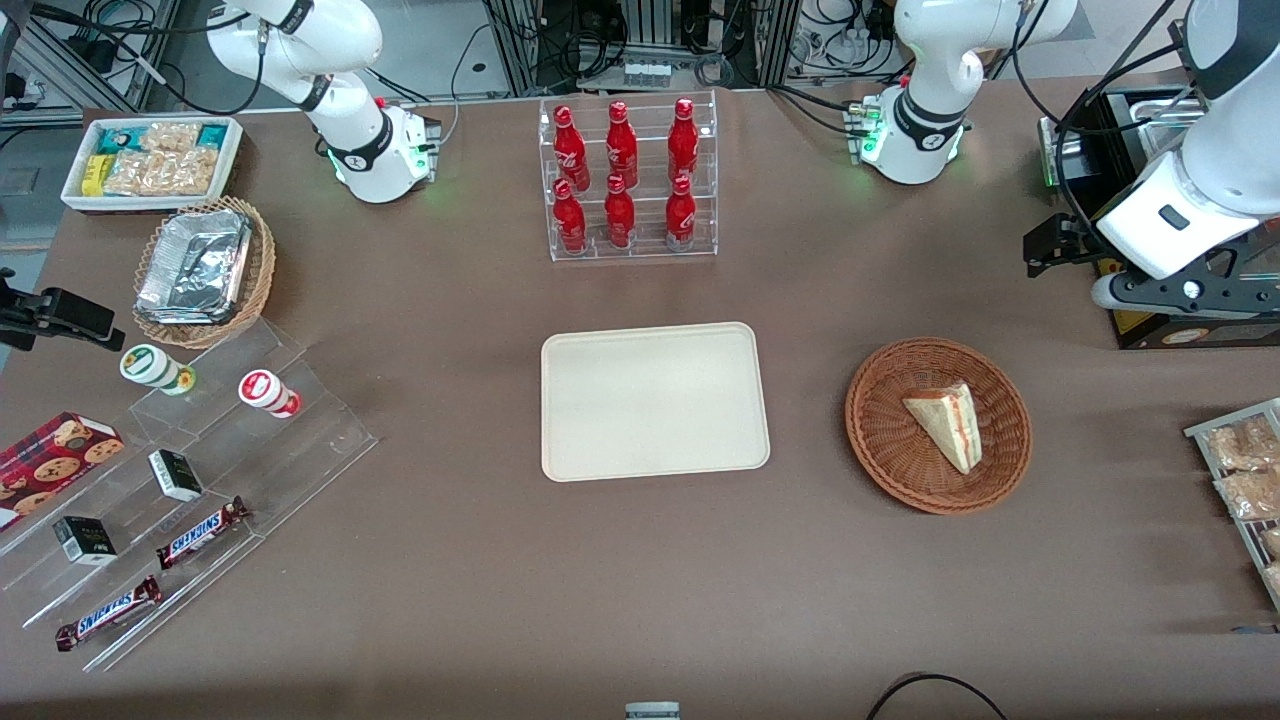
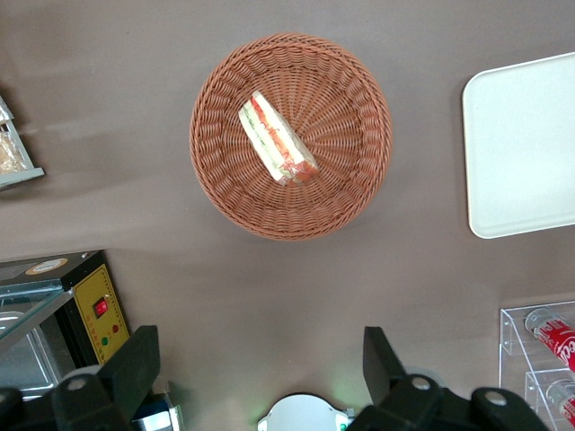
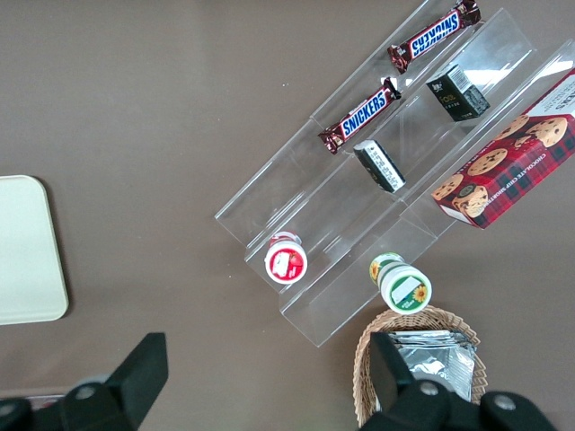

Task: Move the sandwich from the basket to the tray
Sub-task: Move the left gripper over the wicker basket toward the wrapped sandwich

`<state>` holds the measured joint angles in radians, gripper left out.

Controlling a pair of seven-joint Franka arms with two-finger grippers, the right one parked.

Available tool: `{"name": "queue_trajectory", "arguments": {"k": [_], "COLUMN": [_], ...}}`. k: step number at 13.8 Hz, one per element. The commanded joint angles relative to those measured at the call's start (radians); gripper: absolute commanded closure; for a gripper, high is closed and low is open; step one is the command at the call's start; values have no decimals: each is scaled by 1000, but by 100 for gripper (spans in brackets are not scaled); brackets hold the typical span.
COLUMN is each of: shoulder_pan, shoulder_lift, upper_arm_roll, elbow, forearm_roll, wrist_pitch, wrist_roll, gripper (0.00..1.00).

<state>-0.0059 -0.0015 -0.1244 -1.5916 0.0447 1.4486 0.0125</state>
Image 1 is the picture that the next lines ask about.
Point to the grey connector block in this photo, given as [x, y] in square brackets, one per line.
[645, 72]

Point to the teal snack packet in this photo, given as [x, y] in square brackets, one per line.
[212, 134]
[118, 138]

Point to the clear bag of crackers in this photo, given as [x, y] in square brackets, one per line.
[172, 136]
[160, 172]

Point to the aluminium frame structure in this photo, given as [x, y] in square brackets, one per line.
[155, 50]
[518, 50]

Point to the triangular sandwich wedge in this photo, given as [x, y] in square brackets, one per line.
[945, 425]

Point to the white cup red lid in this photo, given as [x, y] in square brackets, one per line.
[262, 388]

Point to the red cookie box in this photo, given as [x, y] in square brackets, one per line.
[50, 465]

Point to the small grey device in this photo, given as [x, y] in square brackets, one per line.
[652, 712]

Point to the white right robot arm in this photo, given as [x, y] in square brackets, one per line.
[300, 40]

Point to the clear acrylic stepped display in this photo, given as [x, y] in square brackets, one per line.
[320, 440]

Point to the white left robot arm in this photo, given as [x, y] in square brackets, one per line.
[935, 80]

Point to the black hot dog grill machine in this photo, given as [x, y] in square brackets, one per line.
[1080, 150]

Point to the small dark flat object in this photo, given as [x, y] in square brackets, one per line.
[1255, 629]

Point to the white cup green lid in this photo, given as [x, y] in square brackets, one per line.
[148, 365]

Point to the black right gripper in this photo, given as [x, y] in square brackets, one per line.
[40, 312]

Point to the snickers chocolate bar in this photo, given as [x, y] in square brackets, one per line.
[108, 613]
[200, 533]

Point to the round brown wicker basket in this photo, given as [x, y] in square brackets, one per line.
[895, 445]

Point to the cream plastic tray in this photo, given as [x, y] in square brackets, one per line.
[650, 400]

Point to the clear acrylic bottle rack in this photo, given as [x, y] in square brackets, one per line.
[650, 254]

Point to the stacked aluminium foil trays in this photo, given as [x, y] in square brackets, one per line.
[195, 265]

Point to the white rectangular snack bin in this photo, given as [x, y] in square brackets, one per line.
[150, 204]

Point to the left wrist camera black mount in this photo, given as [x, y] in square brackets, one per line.
[1160, 290]

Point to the yellow snack packet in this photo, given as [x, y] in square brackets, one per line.
[93, 176]

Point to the red cola bottle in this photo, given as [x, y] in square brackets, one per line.
[569, 145]
[619, 214]
[683, 140]
[680, 214]
[570, 218]
[621, 142]

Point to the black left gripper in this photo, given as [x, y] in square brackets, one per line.
[1078, 243]

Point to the clear bag of snacks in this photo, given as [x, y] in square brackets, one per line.
[1245, 445]
[1272, 543]
[1274, 580]
[1250, 495]

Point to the steel pan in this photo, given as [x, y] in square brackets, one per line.
[1150, 112]

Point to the oval light wicker basket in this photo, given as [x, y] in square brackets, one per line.
[260, 280]

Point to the small black white box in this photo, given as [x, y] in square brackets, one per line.
[175, 475]
[84, 540]

